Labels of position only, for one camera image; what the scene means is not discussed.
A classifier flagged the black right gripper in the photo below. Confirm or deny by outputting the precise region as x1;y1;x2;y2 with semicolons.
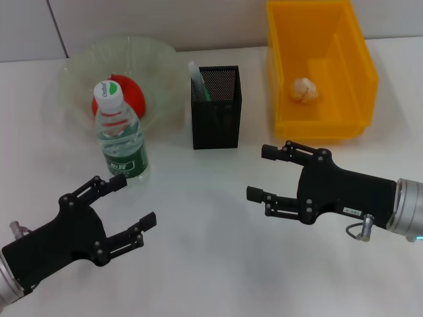
246;140;397;230

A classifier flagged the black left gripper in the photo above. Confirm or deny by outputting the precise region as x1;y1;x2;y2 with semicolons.
1;174;157;293

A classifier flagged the clear bottle green label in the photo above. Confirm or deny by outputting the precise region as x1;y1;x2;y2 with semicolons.
93;80;151;182

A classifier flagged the paper ball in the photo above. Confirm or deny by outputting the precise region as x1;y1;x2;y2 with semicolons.
289;77;319;104

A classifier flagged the red-orange toy fruit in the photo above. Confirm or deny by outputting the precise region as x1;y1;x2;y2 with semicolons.
91;73;147;122

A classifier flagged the silver marker pen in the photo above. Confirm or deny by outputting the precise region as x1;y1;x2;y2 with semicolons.
188;60;208;100

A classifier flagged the black mesh pen holder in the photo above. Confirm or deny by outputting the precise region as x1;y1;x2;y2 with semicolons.
190;65;243;151

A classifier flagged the translucent wavy fruit plate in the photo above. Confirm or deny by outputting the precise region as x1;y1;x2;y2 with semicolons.
58;35;186;133

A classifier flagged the yellow plastic bin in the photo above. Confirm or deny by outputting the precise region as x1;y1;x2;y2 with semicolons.
266;0;379;140

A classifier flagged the left gripper cable with plugs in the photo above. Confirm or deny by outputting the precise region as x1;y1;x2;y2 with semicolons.
9;220;31;239

